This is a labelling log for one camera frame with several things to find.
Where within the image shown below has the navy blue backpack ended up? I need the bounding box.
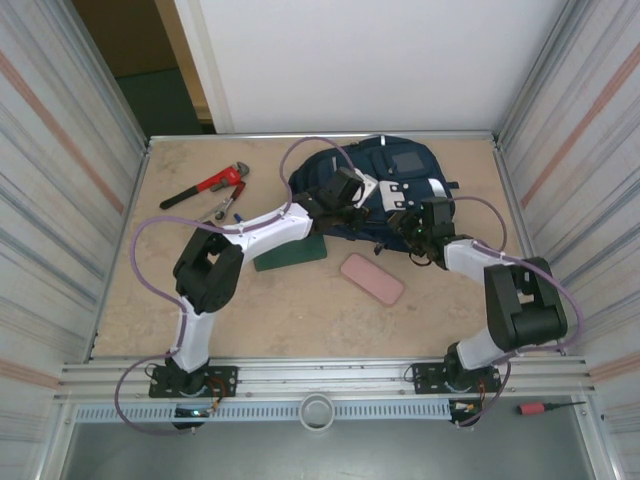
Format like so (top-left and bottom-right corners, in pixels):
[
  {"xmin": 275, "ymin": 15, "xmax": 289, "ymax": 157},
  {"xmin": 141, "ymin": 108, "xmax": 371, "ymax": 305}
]
[{"xmin": 287, "ymin": 133, "xmax": 459, "ymax": 254}]

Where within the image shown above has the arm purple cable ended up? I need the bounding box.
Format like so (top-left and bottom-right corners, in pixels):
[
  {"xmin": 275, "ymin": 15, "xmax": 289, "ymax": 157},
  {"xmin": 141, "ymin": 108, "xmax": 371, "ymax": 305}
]
[
  {"xmin": 114, "ymin": 135, "xmax": 371, "ymax": 436},
  {"xmin": 447, "ymin": 195, "xmax": 584, "ymax": 430}
]

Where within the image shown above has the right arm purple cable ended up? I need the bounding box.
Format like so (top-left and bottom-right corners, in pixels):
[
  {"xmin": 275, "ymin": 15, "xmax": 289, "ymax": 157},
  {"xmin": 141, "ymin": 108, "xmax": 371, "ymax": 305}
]
[{"xmin": 447, "ymin": 195, "xmax": 584, "ymax": 430}]

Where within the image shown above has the red pipe wrench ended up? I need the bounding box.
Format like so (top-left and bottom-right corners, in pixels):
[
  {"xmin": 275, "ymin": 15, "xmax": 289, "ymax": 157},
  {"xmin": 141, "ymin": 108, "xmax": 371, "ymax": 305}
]
[{"xmin": 159, "ymin": 160, "xmax": 253, "ymax": 210}]

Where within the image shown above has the brown door panel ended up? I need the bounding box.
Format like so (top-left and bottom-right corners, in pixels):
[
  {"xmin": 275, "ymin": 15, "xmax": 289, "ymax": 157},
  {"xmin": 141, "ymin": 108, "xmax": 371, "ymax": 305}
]
[{"xmin": 72, "ymin": 0, "xmax": 177, "ymax": 79}]

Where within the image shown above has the dark green pencil case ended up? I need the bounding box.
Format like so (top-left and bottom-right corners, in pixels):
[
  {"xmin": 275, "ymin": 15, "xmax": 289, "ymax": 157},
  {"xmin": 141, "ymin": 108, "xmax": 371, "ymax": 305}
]
[{"xmin": 252, "ymin": 234, "xmax": 329, "ymax": 273}]

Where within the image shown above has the aluminium table frame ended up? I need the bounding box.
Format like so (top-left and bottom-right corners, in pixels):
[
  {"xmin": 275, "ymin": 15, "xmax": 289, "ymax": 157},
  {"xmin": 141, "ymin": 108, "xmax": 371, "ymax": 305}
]
[{"xmin": 53, "ymin": 130, "xmax": 600, "ymax": 405}]

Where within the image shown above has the white round pipe fitting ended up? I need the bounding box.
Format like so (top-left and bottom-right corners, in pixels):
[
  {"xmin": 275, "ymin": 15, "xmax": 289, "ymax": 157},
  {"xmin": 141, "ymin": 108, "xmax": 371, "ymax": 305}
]
[{"xmin": 299, "ymin": 393, "xmax": 335, "ymax": 430}]

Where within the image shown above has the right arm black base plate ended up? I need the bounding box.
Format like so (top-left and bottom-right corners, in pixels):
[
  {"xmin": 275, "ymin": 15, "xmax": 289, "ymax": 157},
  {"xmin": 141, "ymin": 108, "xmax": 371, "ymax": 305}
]
[{"xmin": 413, "ymin": 360, "xmax": 503, "ymax": 396}]

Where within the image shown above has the small controller board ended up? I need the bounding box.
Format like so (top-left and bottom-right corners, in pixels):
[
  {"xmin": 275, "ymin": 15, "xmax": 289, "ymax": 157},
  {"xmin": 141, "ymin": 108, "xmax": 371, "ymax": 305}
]
[
  {"xmin": 448, "ymin": 399, "xmax": 485, "ymax": 417},
  {"xmin": 173, "ymin": 405, "xmax": 215, "ymax": 420}
]

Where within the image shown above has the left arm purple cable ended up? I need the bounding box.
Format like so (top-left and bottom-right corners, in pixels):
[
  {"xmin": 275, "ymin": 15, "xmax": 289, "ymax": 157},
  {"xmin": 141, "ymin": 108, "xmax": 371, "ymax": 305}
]
[{"xmin": 114, "ymin": 135, "xmax": 371, "ymax": 436}]

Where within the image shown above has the tan wooden door frame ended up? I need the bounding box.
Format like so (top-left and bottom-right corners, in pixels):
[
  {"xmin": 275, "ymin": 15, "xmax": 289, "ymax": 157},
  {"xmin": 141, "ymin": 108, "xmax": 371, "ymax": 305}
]
[{"xmin": 153, "ymin": 0, "xmax": 211, "ymax": 121}]

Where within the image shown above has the red handled screwdriver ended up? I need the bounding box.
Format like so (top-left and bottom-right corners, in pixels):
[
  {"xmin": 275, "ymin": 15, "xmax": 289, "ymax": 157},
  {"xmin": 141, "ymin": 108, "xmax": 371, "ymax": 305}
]
[{"xmin": 516, "ymin": 399, "xmax": 587, "ymax": 416}]

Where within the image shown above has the grey slotted cable duct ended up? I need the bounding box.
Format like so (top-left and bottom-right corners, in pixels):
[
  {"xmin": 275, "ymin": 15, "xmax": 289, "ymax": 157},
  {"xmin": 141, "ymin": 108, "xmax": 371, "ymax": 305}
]
[{"xmin": 73, "ymin": 402, "xmax": 451, "ymax": 422}]

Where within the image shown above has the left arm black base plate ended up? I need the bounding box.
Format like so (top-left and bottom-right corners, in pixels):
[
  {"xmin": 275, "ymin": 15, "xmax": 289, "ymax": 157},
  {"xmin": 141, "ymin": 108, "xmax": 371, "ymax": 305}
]
[{"xmin": 148, "ymin": 364, "xmax": 239, "ymax": 400}]

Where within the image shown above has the pink pencil case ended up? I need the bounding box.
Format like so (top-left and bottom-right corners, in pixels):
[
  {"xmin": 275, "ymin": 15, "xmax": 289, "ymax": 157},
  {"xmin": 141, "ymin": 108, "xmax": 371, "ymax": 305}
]
[{"xmin": 340, "ymin": 253, "xmax": 405, "ymax": 307}]

